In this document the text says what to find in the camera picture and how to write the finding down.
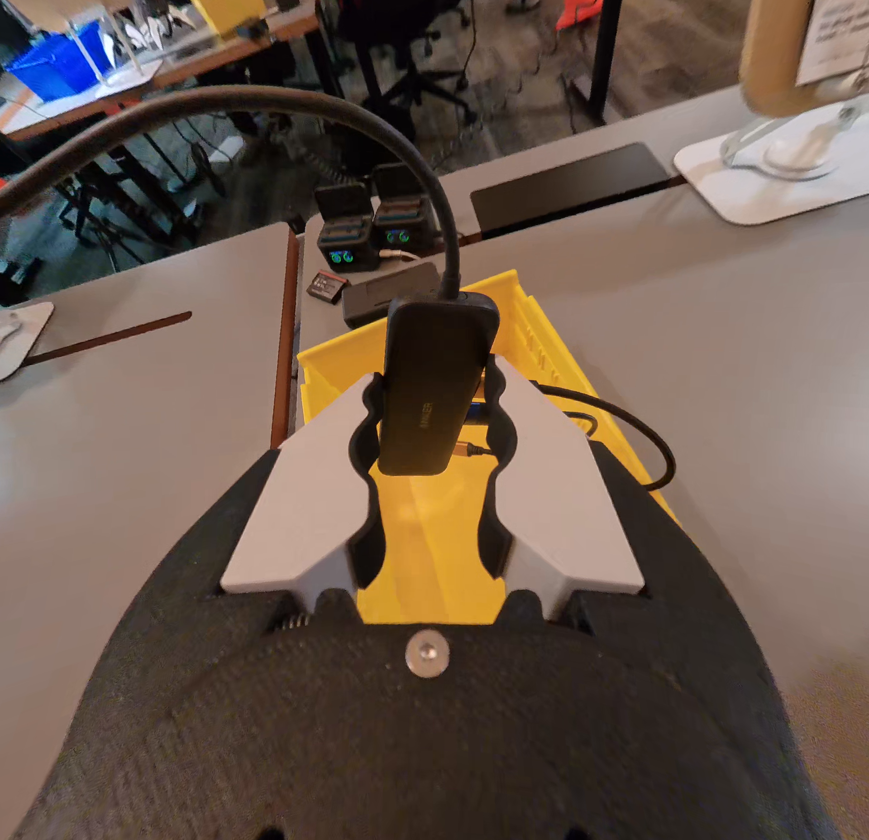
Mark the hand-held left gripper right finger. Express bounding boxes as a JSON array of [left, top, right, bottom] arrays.
[[478, 356, 645, 620]]

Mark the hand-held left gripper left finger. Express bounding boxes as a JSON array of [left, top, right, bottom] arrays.
[[220, 371, 384, 613]]

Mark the orange plug USB cable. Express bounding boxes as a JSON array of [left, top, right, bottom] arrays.
[[454, 380, 678, 493]]

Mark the yellow plastic bin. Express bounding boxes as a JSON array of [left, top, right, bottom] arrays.
[[297, 269, 680, 625]]

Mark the blue plug USB cable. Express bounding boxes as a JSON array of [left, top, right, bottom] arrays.
[[467, 400, 600, 442]]

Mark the thin black hub cable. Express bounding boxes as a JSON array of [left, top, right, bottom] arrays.
[[0, 85, 464, 301]]

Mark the grey desk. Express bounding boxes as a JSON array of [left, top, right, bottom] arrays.
[[0, 86, 869, 840]]

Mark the small black adapter box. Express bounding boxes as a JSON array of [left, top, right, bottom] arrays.
[[341, 263, 442, 329]]

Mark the black battery charger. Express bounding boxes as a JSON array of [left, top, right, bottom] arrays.
[[372, 163, 445, 258], [315, 184, 381, 274]]

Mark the document stand with instruction sheet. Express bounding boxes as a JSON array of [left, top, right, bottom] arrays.
[[673, 0, 869, 226]]

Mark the wooden workbench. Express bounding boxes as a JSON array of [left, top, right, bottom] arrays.
[[0, 0, 395, 143]]

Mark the black office chair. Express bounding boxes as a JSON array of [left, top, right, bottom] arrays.
[[338, 0, 477, 133]]

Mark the orange traffic cone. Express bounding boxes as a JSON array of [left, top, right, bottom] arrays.
[[555, 0, 606, 31]]

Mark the blue storage bin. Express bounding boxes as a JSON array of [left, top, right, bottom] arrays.
[[5, 21, 116, 102]]

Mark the small yellow storage bin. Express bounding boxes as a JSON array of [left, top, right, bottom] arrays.
[[182, 0, 267, 37]]

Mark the black desk cable cover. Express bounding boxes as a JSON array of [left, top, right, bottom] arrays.
[[470, 142, 673, 238]]

